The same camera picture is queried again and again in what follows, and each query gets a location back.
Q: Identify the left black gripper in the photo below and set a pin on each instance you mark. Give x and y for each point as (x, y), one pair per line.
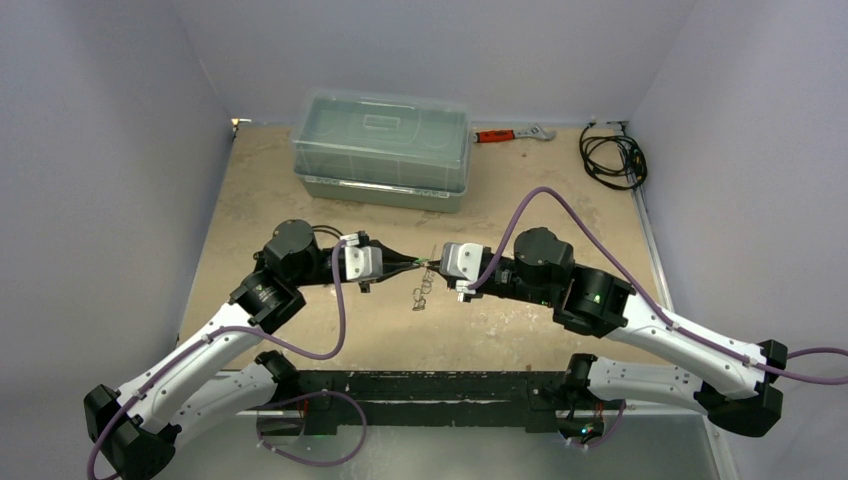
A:
(393, 263)

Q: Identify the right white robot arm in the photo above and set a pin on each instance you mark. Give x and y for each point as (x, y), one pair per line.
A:
(703, 371)

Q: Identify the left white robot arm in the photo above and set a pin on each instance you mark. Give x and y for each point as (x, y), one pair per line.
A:
(139, 427)

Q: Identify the grey plastic toolbox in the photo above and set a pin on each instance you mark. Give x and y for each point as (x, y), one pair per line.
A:
(390, 150)

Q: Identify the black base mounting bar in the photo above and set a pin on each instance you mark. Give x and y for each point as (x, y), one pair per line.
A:
(535, 401)

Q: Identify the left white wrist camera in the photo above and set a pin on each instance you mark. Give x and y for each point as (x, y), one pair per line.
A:
(362, 261)

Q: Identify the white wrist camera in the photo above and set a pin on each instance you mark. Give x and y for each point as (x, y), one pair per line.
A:
(461, 263)
(362, 261)

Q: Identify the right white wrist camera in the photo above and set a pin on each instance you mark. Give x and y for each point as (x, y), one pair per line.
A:
(461, 263)

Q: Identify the orange handled adjustable wrench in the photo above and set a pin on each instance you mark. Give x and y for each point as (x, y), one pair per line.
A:
(535, 132)

